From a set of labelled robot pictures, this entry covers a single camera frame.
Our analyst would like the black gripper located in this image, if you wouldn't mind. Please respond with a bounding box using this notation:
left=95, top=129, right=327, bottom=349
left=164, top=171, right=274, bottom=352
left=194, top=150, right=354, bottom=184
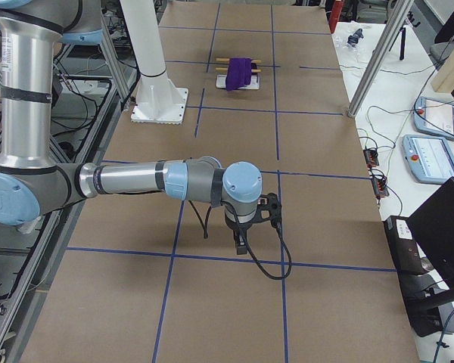
left=225, top=217, right=253, bottom=255

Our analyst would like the purple microfiber towel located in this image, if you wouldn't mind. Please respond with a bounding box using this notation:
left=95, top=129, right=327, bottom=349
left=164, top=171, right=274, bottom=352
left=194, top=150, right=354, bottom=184
left=225, top=57, right=252, bottom=91

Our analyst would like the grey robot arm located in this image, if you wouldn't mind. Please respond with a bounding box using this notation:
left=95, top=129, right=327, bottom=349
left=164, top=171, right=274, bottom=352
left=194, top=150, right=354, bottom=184
left=0, top=1, right=262, bottom=254

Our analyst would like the white rack base tray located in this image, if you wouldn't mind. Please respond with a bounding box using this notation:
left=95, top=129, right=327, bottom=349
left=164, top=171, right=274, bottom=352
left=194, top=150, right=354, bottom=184
left=216, top=74, right=260, bottom=90

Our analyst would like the right wooden rack rod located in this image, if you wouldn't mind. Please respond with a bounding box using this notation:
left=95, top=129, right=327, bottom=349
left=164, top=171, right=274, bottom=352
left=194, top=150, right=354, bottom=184
left=215, top=67, right=262, bottom=74

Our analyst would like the wooden rack rod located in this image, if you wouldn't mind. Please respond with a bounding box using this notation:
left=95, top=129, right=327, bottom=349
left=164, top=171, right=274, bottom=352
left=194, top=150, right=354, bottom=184
left=215, top=67, right=262, bottom=74
left=216, top=57, right=262, bottom=64

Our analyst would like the left wooden rack rod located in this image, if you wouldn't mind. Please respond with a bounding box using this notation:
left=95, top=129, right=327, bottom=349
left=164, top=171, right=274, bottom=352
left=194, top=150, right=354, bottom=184
left=216, top=57, right=262, bottom=64

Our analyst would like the near orange connector block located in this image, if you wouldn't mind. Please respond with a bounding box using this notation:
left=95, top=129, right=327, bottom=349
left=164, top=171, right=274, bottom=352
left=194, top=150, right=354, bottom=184
left=371, top=175, right=390, bottom=200

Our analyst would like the orange connector block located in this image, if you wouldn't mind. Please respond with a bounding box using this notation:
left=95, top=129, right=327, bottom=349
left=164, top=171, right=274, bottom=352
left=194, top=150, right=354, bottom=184
left=363, top=148, right=379, bottom=169
left=371, top=175, right=390, bottom=200

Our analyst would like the far orange connector block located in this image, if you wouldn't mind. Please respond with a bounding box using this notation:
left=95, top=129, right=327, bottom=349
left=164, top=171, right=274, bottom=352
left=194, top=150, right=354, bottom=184
left=363, top=148, right=379, bottom=169

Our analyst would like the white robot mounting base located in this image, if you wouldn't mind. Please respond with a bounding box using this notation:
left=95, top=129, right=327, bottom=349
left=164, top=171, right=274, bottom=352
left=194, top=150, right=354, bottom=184
left=120, top=0, right=188, bottom=125

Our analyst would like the black box with labels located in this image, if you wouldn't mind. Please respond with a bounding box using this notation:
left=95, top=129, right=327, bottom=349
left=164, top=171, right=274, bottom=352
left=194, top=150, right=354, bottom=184
left=384, top=216, right=430, bottom=276

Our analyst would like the black monitor stand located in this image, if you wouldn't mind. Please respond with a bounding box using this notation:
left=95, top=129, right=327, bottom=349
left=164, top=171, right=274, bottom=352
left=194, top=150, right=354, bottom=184
left=398, top=273, right=454, bottom=337

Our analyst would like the black monitor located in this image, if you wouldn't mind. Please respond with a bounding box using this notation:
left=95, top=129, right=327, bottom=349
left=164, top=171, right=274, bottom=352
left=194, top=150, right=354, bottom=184
left=407, top=177, right=454, bottom=283

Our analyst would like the near teach pendant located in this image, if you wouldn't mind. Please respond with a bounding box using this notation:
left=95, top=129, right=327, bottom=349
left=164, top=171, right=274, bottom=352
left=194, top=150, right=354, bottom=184
left=402, top=135, right=454, bottom=185

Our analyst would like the teach pendant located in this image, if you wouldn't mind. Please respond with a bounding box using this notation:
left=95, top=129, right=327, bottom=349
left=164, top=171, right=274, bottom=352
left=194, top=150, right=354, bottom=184
left=402, top=135, right=454, bottom=185
left=413, top=96, right=454, bottom=140

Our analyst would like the far teach pendant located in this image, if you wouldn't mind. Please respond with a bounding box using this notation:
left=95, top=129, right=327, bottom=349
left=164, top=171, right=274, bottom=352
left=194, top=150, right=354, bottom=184
left=413, top=96, right=454, bottom=140

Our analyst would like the blue object on table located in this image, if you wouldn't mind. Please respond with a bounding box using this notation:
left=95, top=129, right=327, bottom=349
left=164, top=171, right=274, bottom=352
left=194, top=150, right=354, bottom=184
left=347, top=28, right=364, bottom=48

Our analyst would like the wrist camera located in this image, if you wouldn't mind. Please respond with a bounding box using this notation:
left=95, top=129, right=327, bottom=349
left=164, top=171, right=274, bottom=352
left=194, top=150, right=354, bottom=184
left=257, top=193, right=282, bottom=230

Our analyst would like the aluminium frame structure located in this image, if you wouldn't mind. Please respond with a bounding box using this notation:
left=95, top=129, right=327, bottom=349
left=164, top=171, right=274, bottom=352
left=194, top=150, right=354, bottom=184
left=0, top=1, right=135, bottom=362

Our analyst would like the grey aluminium post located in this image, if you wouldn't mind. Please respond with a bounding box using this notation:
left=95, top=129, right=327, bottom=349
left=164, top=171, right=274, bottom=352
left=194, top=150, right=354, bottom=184
left=347, top=0, right=414, bottom=118

